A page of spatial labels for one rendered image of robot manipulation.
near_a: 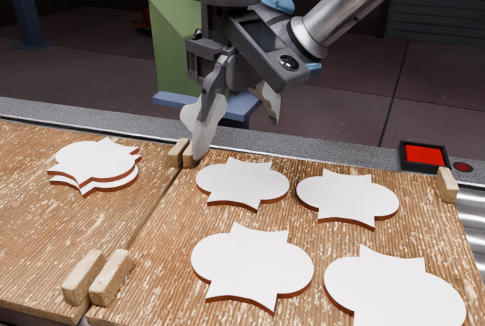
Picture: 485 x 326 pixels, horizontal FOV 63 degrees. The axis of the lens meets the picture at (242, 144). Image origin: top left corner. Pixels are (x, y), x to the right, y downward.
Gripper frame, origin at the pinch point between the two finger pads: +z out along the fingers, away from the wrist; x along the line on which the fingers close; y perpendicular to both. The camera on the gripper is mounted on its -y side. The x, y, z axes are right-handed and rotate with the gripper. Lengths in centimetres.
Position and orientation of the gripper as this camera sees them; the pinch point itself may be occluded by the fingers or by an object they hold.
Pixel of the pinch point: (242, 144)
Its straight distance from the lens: 54.7
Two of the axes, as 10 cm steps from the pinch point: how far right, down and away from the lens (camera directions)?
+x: -7.3, 3.4, -5.9
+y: -6.9, -3.7, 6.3
